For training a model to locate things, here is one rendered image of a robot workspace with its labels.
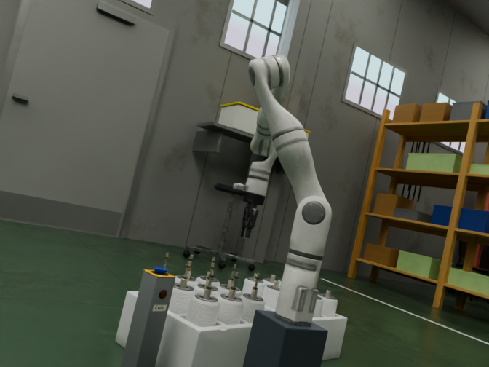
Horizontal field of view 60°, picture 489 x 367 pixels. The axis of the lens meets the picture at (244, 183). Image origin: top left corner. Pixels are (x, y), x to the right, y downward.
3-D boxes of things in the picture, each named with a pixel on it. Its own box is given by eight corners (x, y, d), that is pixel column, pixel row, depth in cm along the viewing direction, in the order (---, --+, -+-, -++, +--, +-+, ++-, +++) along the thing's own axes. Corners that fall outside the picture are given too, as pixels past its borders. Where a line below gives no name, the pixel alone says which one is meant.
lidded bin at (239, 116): (251, 141, 455) (257, 118, 457) (271, 140, 423) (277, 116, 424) (214, 129, 431) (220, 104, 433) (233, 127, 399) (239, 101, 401)
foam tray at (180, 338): (266, 373, 152) (278, 323, 153) (185, 392, 123) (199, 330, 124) (195, 333, 178) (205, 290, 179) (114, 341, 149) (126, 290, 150)
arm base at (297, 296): (315, 327, 110) (330, 261, 111) (288, 325, 105) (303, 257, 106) (293, 314, 118) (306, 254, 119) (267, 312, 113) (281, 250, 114)
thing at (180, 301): (177, 349, 136) (191, 293, 137) (150, 340, 138) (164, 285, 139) (188, 341, 145) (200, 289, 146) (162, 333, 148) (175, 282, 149)
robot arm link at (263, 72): (248, 54, 117) (277, 139, 112) (280, 46, 119) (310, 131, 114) (243, 70, 125) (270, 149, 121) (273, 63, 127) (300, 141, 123)
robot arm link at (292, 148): (305, 135, 122) (303, 127, 113) (337, 225, 117) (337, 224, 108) (275, 145, 124) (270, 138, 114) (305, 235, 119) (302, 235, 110)
